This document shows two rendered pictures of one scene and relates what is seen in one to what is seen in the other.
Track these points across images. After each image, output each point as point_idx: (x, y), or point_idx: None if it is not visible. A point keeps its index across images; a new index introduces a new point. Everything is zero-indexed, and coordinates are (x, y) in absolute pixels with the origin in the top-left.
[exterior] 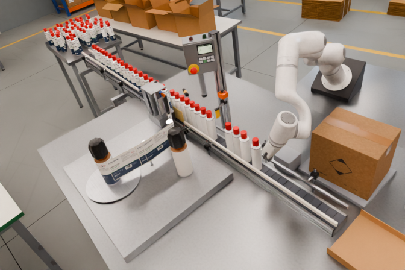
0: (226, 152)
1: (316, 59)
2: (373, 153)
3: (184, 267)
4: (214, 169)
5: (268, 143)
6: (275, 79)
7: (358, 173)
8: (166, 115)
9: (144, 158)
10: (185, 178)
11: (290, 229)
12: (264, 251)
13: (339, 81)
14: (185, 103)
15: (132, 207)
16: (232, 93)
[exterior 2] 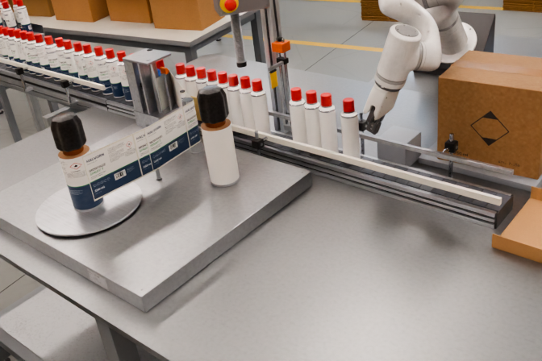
0: (294, 146)
1: None
2: (538, 87)
3: (256, 300)
4: (277, 172)
5: (376, 86)
6: None
7: (519, 130)
8: (171, 110)
9: (147, 163)
10: (227, 187)
11: (426, 230)
12: (390, 260)
13: (459, 44)
14: (210, 80)
15: (139, 234)
16: None
